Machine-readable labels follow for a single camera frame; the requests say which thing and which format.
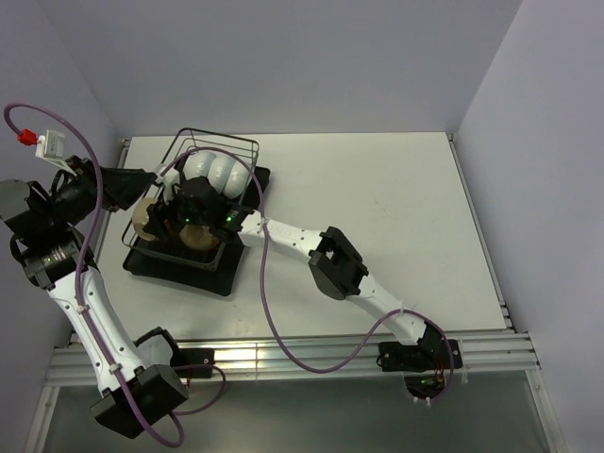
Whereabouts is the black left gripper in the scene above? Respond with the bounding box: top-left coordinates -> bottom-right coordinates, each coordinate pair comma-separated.
46,156 -> 156,229

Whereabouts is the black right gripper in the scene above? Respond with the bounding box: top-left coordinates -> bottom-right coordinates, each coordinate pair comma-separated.
143,182 -> 212,242

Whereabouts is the cream bowl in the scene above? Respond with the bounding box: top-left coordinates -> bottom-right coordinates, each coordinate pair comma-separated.
179,225 -> 220,251

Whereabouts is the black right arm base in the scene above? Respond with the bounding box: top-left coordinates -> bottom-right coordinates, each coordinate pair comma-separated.
377,340 -> 463,399

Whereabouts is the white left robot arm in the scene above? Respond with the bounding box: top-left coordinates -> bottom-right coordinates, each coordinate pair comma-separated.
1,156 -> 188,439

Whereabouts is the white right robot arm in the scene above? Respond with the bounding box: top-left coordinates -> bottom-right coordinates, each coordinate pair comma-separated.
139,177 -> 454,371

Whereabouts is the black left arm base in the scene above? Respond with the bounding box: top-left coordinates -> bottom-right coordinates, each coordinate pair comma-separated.
170,347 -> 215,379

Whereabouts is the black drip tray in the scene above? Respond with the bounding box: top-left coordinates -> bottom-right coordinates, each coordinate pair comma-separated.
122,167 -> 270,296

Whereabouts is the black wire dish rack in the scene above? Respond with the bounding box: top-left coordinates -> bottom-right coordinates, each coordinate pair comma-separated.
122,127 -> 269,276

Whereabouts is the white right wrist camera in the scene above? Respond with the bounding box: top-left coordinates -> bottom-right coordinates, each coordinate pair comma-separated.
154,164 -> 180,203

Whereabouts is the aluminium front rail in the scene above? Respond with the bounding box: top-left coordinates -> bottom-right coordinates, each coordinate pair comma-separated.
44,331 -> 540,388

